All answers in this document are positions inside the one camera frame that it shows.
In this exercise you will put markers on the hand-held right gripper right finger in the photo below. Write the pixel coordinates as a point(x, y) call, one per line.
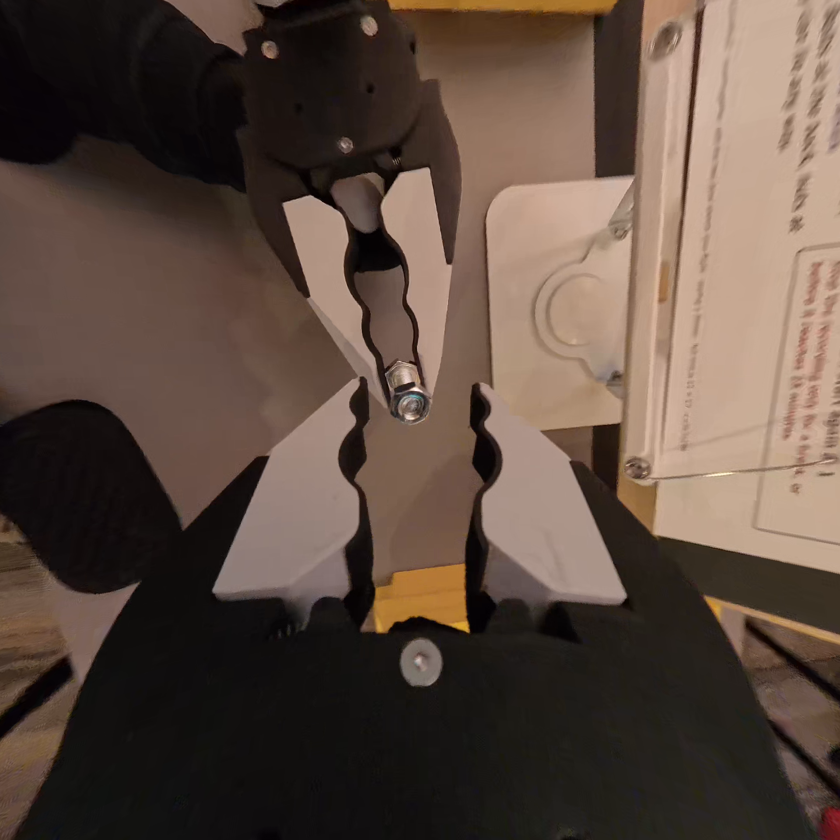
point(544, 525)

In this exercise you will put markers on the white plastic mounting plate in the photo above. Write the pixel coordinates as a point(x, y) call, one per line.
point(518, 262)

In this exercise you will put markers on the round metal corner screw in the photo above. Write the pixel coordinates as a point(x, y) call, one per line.
point(666, 39)
point(636, 467)

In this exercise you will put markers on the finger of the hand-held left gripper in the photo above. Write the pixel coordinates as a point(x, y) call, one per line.
point(321, 249)
point(423, 249)

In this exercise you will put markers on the silver hex bolt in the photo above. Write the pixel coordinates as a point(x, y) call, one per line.
point(411, 407)

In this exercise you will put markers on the yellow plastic bin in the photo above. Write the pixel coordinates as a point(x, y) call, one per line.
point(492, 5)
point(420, 594)

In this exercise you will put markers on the person's left forearm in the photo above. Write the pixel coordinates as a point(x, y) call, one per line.
point(98, 79)

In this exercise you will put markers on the metal standoff bolt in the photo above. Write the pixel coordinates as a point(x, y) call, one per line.
point(620, 223)
point(613, 377)

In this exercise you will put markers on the silver hex nut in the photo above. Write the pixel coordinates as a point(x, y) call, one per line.
point(400, 373)

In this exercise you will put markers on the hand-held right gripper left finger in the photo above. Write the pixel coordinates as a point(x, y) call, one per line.
point(295, 518)

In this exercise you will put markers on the printed paper instruction sheet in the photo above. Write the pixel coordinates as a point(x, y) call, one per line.
point(735, 262)

